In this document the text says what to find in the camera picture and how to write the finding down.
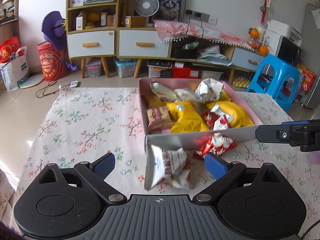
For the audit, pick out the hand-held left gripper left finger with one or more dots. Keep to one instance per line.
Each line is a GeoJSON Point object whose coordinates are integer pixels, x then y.
{"type": "Point", "coordinates": [105, 167]}

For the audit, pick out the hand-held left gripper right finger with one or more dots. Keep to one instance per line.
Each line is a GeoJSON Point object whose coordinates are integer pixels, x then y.
{"type": "Point", "coordinates": [215, 166]}

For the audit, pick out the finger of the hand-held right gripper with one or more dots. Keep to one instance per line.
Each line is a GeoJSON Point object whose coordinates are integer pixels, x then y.
{"type": "Point", "coordinates": [270, 133]}

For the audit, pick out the red snack packet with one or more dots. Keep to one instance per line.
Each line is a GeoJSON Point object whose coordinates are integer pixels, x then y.
{"type": "Point", "coordinates": [217, 120]}
{"type": "Point", "coordinates": [217, 145]}

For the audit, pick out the pink cardboard box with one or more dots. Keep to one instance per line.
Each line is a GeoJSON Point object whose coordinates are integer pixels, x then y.
{"type": "Point", "coordinates": [240, 134]}

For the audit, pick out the yellow striped snack packet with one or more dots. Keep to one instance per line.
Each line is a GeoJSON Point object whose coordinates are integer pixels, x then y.
{"type": "Point", "coordinates": [237, 115]}

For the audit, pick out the white packet red print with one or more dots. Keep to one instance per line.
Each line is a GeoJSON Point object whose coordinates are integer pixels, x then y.
{"type": "Point", "coordinates": [167, 165]}

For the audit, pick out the plain yellow snack packet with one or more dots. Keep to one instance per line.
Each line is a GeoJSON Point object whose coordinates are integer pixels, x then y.
{"type": "Point", "coordinates": [187, 118]}

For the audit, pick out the pink cracker packet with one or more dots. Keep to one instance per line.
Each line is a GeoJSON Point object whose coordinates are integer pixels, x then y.
{"type": "Point", "coordinates": [158, 116]}

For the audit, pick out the white green packet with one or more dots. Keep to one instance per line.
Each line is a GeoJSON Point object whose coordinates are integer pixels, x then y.
{"type": "Point", "coordinates": [207, 90]}

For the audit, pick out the plain white snack packet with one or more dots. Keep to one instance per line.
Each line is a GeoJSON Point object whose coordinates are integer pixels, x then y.
{"type": "Point", "coordinates": [186, 94]}

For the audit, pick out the silver snack packet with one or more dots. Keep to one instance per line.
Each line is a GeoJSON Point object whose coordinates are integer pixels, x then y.
{"type": "Point", "coordinates": [162, 90]}

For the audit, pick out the floral tablecloth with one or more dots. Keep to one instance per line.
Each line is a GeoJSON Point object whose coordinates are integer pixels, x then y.
{"type": "Point", "coordinates": [87, 120]}

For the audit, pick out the orange snack carton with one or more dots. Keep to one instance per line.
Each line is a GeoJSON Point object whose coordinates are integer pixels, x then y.
{"type": "Point", "coordinates": [307, 80]}

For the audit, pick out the yellow egg carton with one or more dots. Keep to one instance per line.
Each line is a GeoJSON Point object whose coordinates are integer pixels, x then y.
{"type": "Point", "coordinates": [241, 82]}

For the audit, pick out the blue plastic stool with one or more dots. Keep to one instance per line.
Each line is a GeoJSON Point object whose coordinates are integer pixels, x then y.
{"type": "Point", "coordinates": [280, 67]}

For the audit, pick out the grey refrigerator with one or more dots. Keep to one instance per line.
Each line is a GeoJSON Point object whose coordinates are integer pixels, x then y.
{"type": "Point", "coordinates": [313, 55]}

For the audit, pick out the clear storage box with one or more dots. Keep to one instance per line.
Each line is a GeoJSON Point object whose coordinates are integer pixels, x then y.
{"type": "Point", "coordinates": [212, 74]}
{"type": "Point", "coordinates": [93, 70]}

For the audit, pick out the orange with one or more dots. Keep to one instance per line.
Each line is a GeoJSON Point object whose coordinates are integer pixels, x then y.
{"type": "Point", "coordinates": [254, 33]}
{"type": "Point", "coordinates": [264, 50]}

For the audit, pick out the white microwave black door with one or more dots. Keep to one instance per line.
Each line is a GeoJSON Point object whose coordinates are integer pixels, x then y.
{"type": "Point", "coordinates": [290, 50]}

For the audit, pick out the white floor charger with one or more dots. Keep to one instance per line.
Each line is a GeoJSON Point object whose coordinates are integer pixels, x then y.
{"type": "Point", "coordinates": [75, 84]}

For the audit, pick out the glass jar of oranges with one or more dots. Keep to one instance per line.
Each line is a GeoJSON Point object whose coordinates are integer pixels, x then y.
{"type": "Point", "coordinates": [252, 43]}

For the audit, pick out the loose paper pile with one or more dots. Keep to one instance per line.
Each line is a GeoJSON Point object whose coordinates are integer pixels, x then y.
{"type": "Point", "coordinates": [212, 55]}

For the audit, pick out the red box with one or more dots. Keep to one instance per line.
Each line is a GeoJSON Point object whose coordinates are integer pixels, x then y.
{"type": "Point", "coordinates": [185, 73]}

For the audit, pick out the blue-lid storage box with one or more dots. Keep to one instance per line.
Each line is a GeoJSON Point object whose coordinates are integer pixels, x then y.
{"type": "Point", "coordinates": [125, 70]}

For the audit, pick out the white printer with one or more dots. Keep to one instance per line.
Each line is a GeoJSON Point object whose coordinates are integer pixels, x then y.
{"type": "Point", "coordinates": [277, 27]}

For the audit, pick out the small white box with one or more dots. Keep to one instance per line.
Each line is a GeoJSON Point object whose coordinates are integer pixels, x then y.
{"type": "Point", "coordinates": [180, 64]}

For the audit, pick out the pink cloth runner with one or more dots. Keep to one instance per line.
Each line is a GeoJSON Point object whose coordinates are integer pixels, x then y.
{"type": "Point", "coordinates": [215, 33]}

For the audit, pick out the black bag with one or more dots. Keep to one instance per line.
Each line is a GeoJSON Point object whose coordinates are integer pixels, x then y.
{"type": "Point", "coordinates": [185, 53]}

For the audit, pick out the dark-lid storage box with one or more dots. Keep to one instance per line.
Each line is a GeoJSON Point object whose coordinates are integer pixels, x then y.
{"type": "Point", "coordinates": [158, 63]}

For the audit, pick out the red patterned bag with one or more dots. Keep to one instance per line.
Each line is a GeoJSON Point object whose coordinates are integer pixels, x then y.
{"type": "Point", "coordinates": [51, 62]}

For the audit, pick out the white shopping bag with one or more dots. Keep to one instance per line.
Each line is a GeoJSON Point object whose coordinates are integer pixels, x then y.
{"type": "Point", "coordinates": [15, 73]}

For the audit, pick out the low wooden cabinet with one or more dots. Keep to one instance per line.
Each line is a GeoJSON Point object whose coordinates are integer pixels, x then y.
{"type": "Point", "coordinates": [142, 28]}

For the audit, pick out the small white carton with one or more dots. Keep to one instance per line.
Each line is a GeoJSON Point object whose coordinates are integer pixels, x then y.
{"type": "Point", "coordinates": [80, 22]}

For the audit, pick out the small printed box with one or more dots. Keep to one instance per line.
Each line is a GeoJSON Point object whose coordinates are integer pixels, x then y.
{"type": "Point", "coordinates": [107, 19]}

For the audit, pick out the brown cardboard box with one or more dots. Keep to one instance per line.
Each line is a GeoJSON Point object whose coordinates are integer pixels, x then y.
{"type": "Point", "coordinates": [135, 21]}

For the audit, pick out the purple plush toy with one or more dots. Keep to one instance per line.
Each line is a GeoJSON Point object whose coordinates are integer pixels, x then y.
{"type": "Point", "coordinates": [53, 27]}

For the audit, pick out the orange yellow fruit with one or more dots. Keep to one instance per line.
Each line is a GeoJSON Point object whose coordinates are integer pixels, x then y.
{"type": "Point", "coordinates": [93, 17]}

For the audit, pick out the red gift bag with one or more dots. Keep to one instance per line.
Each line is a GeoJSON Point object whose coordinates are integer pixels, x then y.
{"type": "Point", "coordinates": [8, 48]}

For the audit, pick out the tall wooden shelf cabinet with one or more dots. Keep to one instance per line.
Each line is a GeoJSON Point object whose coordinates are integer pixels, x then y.
{"type": "Point", "coordinates": [118, 10]}

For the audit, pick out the framed cat picture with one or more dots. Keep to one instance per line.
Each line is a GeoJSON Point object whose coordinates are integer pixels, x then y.
{"type": "Point", "coordinates": [170, 5]}

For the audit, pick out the white desk fan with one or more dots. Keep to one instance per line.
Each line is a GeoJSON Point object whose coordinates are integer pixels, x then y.
{"type": "Point", "coordinates": [147, 5]}

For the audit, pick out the round white base plate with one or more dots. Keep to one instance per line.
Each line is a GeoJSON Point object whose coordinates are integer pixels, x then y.
{"type": "Point", "coordinates": [32, 80]}

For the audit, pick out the single white wall socket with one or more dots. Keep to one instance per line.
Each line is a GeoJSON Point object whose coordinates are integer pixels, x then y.
{"type": "Point", "coordinates": [213, 20]}

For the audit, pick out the double wall socket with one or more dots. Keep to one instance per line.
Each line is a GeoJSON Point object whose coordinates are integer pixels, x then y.
{"type": "Point", "coordinates": [205, 16]}

